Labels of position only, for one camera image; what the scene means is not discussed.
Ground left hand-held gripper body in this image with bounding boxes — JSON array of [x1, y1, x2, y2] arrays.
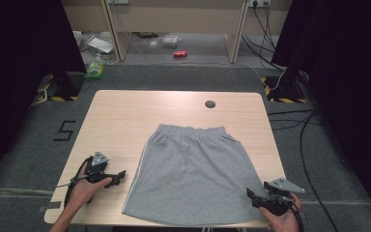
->
[[84, 151, 121, 185]]

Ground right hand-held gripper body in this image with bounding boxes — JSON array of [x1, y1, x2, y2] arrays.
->
[[252, 177, 306, 217]]

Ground gray shorts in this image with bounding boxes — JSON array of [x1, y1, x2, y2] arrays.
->
[[122, 124, 271, 227]]

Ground person's right hand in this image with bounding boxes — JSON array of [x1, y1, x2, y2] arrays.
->
[[258, 192, 302, 232]]

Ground person's left hand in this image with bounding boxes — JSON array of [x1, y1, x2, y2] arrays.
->
[[66, 178, 113, 213]]

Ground gray tape piece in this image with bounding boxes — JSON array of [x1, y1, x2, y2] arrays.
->
[[38, 201, 62, 214]]

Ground black stand base striped tape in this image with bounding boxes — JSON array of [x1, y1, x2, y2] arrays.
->
[[260, 69, 310, 104], [30, 71, 85, 107]]

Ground green packet on floor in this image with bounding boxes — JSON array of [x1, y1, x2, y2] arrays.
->
[[84, 53, 106, 80]]

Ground white paper sheet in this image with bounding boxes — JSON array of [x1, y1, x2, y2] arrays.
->
[[86, 36, 115, 54]]

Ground black curtain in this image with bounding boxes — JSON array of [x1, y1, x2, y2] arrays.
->
[[271, 0, 371, 223], [0, 0, 87, 191]]

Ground dark item under desk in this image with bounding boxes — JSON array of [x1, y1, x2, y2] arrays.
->
[[137, 31, 159, 40]]

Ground clear plastic container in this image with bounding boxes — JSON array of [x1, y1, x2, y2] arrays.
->
[[162, 34, 181, 47]]

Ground beige wooden desk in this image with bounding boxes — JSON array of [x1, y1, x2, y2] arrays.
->
[[61, 0, 293, 64]]

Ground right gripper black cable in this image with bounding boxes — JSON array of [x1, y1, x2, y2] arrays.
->
[[288, 199, 305, 232]]

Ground long black floor cable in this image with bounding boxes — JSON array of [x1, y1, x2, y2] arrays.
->
[[267, 109, 341, 232]]

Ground black cables at outlet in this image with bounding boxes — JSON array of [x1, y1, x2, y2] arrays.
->
[[241, 3, 284, 73]]

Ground white wall outlet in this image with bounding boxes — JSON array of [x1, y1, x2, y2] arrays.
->
[[247, 0, 271, 8]]

